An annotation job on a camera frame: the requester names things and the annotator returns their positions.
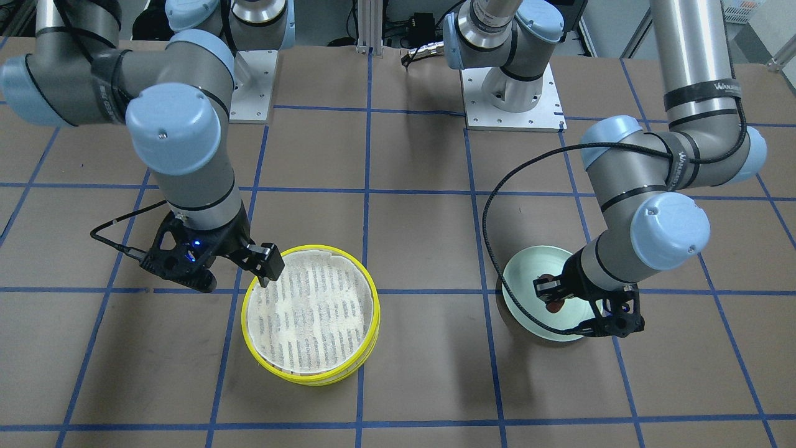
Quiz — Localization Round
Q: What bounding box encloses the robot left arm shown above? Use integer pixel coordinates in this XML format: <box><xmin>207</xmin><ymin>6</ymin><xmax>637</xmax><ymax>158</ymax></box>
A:
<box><xmin>443</xmin><ymin>1</ymin><xmax>767</xmax><ymax>342</ymax></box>

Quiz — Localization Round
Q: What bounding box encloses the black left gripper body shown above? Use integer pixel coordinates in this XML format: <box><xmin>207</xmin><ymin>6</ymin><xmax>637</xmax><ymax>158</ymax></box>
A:
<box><xmin>534</xmin><ymin>258</ymin><xmax>645</xmax><ymax>338</ymax></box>

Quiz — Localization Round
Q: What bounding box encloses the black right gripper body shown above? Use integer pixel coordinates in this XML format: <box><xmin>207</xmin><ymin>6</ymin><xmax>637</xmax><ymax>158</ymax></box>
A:
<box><xmin>139</xmin><ymin>212</ymin><xmax>285</xmax><ymax>293</ymax></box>

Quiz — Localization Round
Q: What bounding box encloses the yellow bamboo steamer tray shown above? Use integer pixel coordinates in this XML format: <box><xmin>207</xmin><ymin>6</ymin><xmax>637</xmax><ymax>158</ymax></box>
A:
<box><xmin>241</xmin><ymin>245</ymin><xmax>381</xmax><ymax>386</ymax></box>

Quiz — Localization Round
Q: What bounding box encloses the aluminium frame post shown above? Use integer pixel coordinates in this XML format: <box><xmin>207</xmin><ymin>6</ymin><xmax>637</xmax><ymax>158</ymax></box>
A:
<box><xmin>356</xmin><ymin>0</ymin><xmax>384</xmax><ymax>58</ymax></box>

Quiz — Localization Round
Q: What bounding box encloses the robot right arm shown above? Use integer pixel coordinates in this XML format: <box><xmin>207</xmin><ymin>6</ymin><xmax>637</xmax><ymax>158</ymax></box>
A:
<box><xmin>2</xmin><ymin>1</ymin><xmax>295</xmax><ymax>292</ymax></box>

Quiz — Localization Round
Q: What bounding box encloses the light green plate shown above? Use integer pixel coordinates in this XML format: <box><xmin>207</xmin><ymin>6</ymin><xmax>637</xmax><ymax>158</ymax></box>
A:
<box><xmin>501</xmin><ymin>246</ymin><xmax>607</xmax><ymax>337</ymax></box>

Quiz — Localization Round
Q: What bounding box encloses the dark red bun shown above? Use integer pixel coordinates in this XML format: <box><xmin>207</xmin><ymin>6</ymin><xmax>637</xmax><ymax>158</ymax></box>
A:
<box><xmin>534</xmin><ymin>273</ymin><xmax>568</xmax><ymax>313</ymax></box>

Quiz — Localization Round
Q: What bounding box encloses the black electronics box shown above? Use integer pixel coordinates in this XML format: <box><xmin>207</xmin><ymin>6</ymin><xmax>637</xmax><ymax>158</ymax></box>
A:
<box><xmin>399</xmin><ymin>12</ymin><xmax>438</xmax><ymax>48</ymax></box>

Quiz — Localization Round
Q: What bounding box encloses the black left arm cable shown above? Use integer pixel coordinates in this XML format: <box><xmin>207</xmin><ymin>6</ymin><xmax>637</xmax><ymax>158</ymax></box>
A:
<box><xmin>481</xmin><ymin>93</ymin><xmax>748</xmax><ymax>335</ymax></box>

